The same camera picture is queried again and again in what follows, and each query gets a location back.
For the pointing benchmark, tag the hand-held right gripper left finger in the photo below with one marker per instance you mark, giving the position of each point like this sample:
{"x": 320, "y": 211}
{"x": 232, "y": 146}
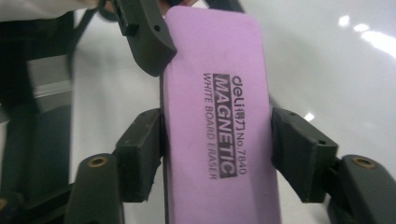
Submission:
{"x": 140, "y": 155}

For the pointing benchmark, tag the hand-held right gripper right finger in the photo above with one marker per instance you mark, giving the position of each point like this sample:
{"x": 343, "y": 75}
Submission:
{"x": 305, "y": 155}

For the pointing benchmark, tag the white whiteboard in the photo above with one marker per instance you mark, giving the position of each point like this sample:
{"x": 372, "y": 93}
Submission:
{"x": 311, "y": 77}

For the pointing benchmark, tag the purple whiteboard eraser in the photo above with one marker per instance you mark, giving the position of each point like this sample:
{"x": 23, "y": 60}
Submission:
{"x": 218, "y": 124}

